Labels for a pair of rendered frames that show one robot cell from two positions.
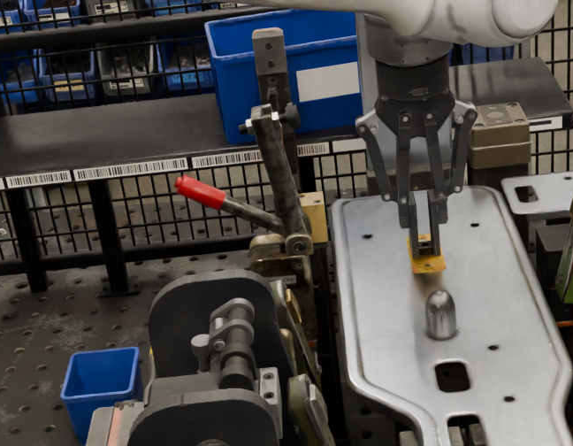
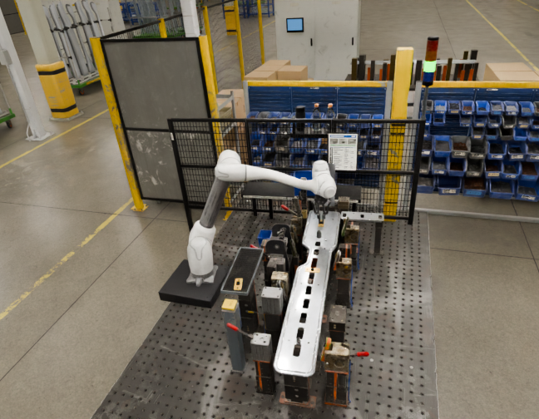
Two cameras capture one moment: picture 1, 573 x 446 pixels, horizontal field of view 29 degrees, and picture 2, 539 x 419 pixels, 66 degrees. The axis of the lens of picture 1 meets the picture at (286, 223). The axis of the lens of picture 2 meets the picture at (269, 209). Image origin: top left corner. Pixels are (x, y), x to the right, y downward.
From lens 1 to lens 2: 1.58 m
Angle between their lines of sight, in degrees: 11
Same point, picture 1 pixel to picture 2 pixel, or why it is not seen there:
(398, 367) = (309, 241)
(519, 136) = (346, 204)
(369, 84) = not seen: hidden behind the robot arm
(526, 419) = (325, 251)
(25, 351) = (251, 227)
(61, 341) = (258, 226)
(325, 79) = not seen: hidden behind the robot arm
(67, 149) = (264, 191)
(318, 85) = not seen: hidden behind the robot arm
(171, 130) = (284, 190)
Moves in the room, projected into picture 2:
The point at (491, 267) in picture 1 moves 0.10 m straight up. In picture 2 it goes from (332, 227) to (332, 214)
